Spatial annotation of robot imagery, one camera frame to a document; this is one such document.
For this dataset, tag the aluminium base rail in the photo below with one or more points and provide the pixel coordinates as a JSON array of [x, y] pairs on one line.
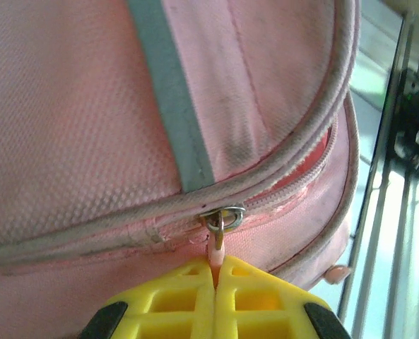
[[389, 247]]

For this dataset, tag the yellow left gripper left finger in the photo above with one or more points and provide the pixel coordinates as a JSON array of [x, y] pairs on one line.
[[170, 310]]

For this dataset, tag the pink student backpack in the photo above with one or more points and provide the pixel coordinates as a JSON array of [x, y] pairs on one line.
[[89, 123]]

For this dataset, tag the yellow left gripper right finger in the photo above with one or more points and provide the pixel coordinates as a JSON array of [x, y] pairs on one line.
[[265, 310]]

